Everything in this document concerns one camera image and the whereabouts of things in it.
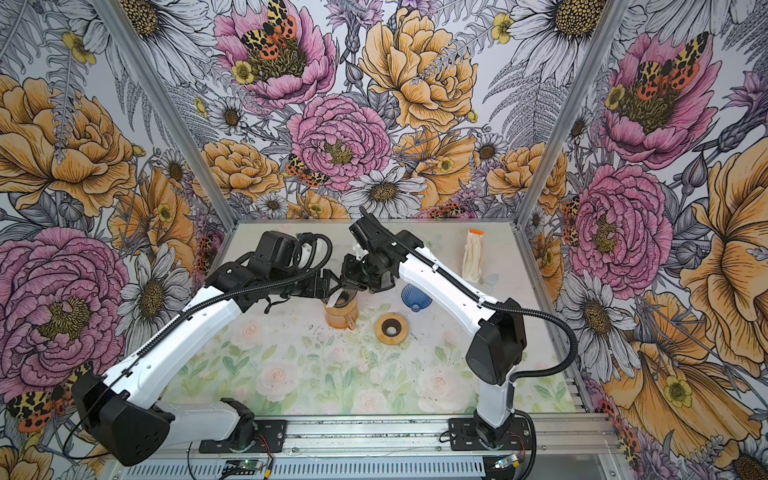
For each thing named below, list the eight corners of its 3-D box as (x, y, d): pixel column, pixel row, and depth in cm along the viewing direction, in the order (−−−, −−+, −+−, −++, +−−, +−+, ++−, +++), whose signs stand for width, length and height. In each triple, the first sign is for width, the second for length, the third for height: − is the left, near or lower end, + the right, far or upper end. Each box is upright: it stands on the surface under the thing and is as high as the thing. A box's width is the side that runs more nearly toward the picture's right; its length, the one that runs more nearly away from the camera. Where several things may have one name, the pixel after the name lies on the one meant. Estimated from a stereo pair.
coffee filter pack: (460, 279, 108) (467, 256, 97) (462, 253, 116) (469, 228, 105) (474, 282, 107) (483, 258, 97) (475, 255, 115) (483, 230, 105)
